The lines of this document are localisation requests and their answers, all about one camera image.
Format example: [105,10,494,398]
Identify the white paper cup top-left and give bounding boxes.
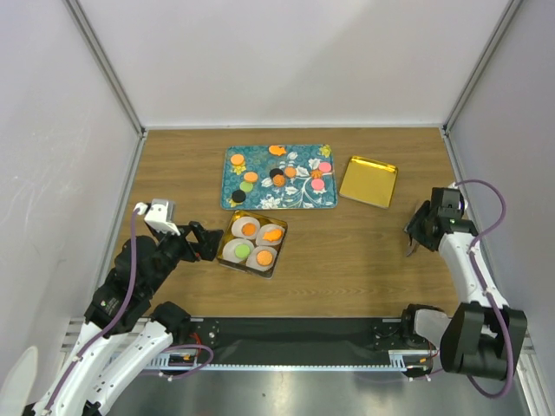
[231,216,260,240]

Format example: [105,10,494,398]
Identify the white cable duct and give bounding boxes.
[388,349,439,369]
[145,349,199,371]

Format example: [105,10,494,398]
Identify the orange round cookie bottom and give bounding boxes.
[241,223,258,237]

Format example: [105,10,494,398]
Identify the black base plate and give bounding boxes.
[193,317,408,367]

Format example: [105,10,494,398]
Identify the white paper cup bottom-left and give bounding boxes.
[222,238,254,263]

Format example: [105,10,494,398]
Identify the aluminium frame post left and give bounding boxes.
[62,0,146,140]

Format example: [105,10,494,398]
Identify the aluminium frame post right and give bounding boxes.
[442,0,524,134]

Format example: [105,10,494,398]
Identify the black round cookie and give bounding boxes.
[270,168,284,179]
[231,190,246,204]

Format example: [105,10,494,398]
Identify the pink round cookie lower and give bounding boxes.
[310,178,325,192]

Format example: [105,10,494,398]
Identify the orange fish cookie bottom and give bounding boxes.
[263,228,284,243]

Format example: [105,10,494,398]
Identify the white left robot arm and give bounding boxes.
[22,221,224,415]

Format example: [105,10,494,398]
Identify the pink round cookie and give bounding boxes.
[310,178,325,192]
[318,161,332,173]

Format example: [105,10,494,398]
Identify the white paper cup top-right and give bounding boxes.
[256,224,285,246]

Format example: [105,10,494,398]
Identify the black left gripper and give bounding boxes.
[144,219,223,295]

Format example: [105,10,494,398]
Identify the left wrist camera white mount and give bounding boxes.
[144,198,180,236]

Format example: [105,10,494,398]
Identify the gold cookie tin box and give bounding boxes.
[216,210,288,279]

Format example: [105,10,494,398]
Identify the orange round cookie centre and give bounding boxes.
[284,166,297,179]

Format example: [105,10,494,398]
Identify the black round cookie left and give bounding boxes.
[231,190,246,204]

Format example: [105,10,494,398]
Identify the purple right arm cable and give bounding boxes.
[407,179,517,399]

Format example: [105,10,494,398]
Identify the orange round cookie top-left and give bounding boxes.
[230,153,245,166]

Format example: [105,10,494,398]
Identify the white paper cup bottom-right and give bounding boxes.
[245,246,278,272]

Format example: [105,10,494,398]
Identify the black round cookie centre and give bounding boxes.
[270,168,284,179]

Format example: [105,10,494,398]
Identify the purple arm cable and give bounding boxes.
[38,203,214,416]
[407,179,517,399]

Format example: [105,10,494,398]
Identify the white cable duct left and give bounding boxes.
[145,349,199,371]

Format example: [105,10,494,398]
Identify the orange round cookie left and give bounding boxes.
[244,172,258,183]

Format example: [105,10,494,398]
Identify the orange fish cookie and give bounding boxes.
[268,145,287,157]
[263,228,284,243]

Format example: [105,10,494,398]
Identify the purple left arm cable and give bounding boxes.
[38,203,214,416]

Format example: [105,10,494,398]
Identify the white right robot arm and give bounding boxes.
[399,185,527,382]

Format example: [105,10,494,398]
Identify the gold tin lid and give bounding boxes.
[339,156,398,209]

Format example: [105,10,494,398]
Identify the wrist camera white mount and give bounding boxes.
[144,198,180,236]
[448,182,468,214]

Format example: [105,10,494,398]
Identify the pink round cookie right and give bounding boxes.
[318,161,332,173]

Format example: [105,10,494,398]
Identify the teal floral serving tray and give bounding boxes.
[220,144,338,211]

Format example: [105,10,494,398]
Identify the aluminium frame post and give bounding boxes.
[442,0,524,134]
[62,0,146,140]

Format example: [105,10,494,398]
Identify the orange fish cookie top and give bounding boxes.
[268,145,287,157]

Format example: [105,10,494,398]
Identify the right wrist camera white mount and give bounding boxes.
[448,182,468,214]

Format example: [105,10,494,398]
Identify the white cable duct right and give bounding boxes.
[388,349,439,369]

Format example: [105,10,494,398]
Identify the green round cookie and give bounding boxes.
[239,181,254,193]
[234,244,251,259]

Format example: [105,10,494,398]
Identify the metal tongs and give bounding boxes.
[404,200,430,257]

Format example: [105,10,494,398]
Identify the orange round cookie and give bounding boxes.
[244,172,258,183]
[230,153,245,166]
[241,223,258,237]
[284,166,297,179]

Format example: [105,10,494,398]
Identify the orange waffle cookie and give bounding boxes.
[272,174,286,187]
[256,250,274,267]

